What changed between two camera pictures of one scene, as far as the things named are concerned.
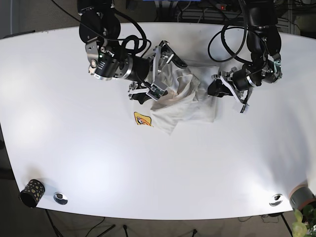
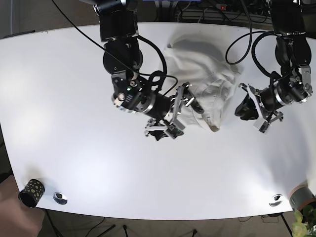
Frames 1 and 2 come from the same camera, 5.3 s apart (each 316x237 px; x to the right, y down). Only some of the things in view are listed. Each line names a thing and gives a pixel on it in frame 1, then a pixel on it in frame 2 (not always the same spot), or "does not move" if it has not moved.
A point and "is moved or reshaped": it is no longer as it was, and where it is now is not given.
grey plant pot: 301,196 does not move
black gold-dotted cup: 32,192 does not move
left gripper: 157,90 -> 172,126
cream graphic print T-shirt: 187,99 is moved or reshaped
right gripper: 237,83 -> 262,123
